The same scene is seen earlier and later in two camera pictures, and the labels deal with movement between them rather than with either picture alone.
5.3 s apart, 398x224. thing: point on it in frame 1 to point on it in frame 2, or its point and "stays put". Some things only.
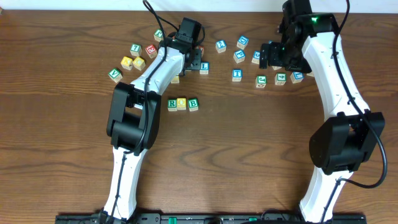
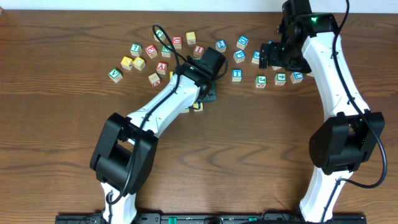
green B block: (193, 104) to (186, 110)
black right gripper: (274, 48) stays put
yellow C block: (139, 63) stays put
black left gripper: (195, 61) to (210, 94)
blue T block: (237, 74) stays put
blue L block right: (296, 77) stays put
